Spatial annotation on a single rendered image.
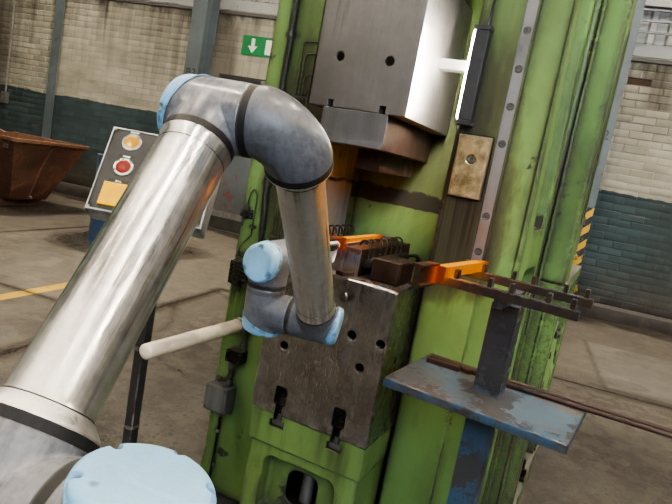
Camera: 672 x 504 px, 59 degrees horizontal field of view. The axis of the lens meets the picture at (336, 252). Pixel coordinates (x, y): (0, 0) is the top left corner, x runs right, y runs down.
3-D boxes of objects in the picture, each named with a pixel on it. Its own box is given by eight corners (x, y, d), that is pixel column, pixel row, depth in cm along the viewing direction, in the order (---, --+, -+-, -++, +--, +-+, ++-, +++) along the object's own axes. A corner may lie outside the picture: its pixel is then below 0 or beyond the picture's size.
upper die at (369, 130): (381, 150, 161) (388, 114, 160) (317, 139, 170) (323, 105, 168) (427, 162, 199) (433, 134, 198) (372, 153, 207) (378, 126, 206)
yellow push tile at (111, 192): (121, 207, 170) (129, 185, 173) (96, 203, 170) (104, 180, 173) (123, 210, 172) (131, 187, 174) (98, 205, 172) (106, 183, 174)
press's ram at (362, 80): (436, 121, 154) (468, -39, 149) (308, 103, 170) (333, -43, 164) (472, 140, 192) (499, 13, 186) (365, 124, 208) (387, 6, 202)
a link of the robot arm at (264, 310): (279, 344, 135) (288, 292, 133) (233, 332, 138) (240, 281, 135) (292, 333, 144) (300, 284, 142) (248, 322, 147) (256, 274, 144)
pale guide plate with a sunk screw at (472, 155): (478, 200, 163) (492, 138, 160) (446, 194, 166) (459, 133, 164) (480, 200, 165) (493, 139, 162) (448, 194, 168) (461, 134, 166)
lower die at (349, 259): (357, 276, 166) (362, 246, 165) (296, 260, 175) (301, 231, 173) (406, 265, 204) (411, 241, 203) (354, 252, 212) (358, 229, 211)
